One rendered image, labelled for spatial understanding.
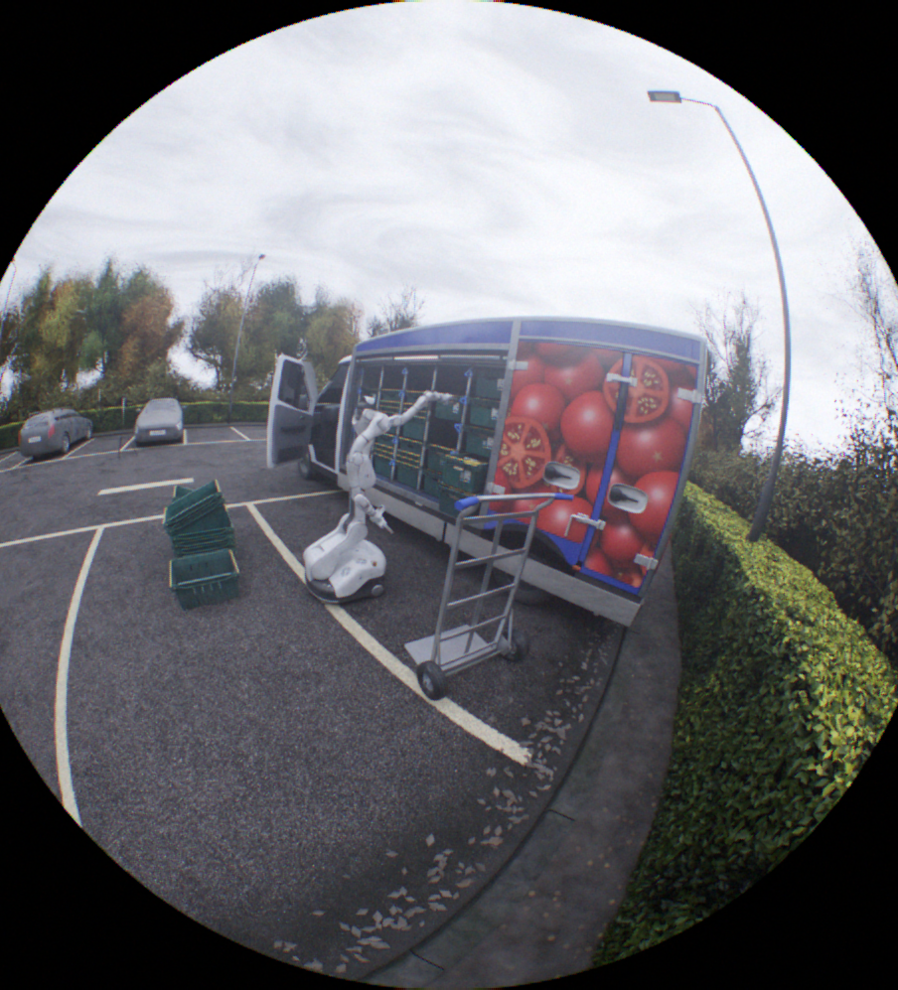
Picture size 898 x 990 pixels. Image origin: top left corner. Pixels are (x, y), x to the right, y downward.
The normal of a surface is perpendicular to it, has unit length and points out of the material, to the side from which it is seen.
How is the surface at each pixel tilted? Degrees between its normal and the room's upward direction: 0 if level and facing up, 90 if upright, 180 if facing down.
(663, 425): 90
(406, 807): 0
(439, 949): 0
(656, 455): 90
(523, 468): 90
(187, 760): 0
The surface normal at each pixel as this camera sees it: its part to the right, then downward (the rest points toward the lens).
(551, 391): -0.62, 0.11
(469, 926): 0.16, -0.95
